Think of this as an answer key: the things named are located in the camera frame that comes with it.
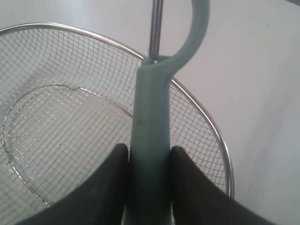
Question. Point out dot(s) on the teal handled peeler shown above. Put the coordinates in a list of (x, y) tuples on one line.
[(148, 202)]

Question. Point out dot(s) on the oval wire mesh basket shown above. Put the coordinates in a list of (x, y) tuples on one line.
[(66, 98)]

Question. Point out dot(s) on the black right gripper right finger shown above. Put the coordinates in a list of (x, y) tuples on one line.
[(196, 200)]

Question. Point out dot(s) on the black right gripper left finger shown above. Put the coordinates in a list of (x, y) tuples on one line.
[(100, 200)]

